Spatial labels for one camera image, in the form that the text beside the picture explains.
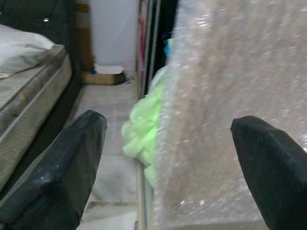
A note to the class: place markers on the clear bubble wrap sheet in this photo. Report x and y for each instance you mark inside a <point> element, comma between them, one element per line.
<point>216,83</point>

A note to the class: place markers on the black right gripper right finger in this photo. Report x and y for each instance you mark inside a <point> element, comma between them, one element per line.
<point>275,179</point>

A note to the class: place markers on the teal cloth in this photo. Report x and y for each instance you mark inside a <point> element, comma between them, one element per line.
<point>168,46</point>

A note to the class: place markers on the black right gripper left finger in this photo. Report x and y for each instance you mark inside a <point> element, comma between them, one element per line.
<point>52,182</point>

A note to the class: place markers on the brown cardboard sheet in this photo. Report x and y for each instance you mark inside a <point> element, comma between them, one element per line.
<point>85,48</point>

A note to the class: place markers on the black bed frame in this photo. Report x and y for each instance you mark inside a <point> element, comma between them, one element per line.
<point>64,100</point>

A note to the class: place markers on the white torn paper sheet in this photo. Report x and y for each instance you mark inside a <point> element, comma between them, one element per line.
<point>108,69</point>

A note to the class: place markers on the brown cardboard box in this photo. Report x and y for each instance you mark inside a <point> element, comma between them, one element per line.
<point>103,79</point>

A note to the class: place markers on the white pillow with writing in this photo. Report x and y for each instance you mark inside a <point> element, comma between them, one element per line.
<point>19,48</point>

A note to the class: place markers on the white quilted mattress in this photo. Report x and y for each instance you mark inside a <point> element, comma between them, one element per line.
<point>31,95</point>

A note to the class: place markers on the light green cloth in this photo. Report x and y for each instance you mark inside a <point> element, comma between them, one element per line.
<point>144,134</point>

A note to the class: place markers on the dark tufted bed headboard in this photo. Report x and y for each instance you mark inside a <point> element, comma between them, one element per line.
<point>28,12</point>

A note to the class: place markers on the black framed wardrobe sliding door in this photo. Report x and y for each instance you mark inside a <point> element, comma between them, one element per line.
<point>156,36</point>

